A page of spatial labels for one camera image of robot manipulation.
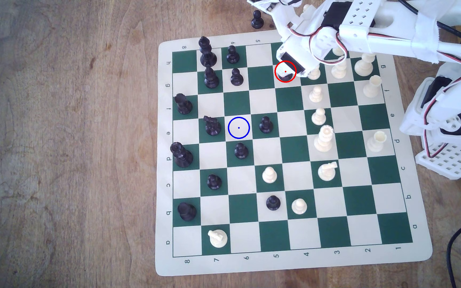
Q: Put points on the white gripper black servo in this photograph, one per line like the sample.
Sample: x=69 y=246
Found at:
x=292 y=62

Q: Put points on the black chess piece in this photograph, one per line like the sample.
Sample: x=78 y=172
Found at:
x=288 y=74

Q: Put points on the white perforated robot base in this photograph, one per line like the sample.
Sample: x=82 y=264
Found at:
x=450 y=164

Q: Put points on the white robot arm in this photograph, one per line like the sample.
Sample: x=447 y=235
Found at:
x=394 y=36

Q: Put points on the green white chess mat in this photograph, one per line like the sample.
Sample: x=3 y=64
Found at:
x=334 y=236

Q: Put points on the white pawn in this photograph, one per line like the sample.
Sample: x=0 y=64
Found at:
x=299 y=207
x=339 y=71
x=318 y=117
x=314 y=74
x=306 y=8
x=315 y=95
x=269 y=176

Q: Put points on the black pawn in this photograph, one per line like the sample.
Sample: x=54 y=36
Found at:
x=257 y=20
x=237 y=78
x=214 y=182
x=266 y=125
x=241 y=151
x=273 y=203
x=233 y=56

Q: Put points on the white bishop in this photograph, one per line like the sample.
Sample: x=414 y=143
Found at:
x=364 y=66

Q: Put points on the white rook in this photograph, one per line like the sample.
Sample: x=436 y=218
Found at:
x=376 y=142
x=372 y=88

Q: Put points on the black king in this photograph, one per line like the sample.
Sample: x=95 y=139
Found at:
x=207 y=54

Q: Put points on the black bishop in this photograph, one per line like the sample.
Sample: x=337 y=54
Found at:
x=211 y=79

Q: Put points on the white queen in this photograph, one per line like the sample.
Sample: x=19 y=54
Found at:
x=323 y=140

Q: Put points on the black knight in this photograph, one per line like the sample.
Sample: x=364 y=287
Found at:
x=212 y=126

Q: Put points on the white knight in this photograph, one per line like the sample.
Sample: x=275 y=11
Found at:
x=327 y=172
x=217 y=239

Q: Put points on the black queen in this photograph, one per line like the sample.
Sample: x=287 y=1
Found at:
x=181 y=156

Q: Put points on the gripper camera circuit board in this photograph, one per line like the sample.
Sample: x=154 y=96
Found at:
x=268 y=5

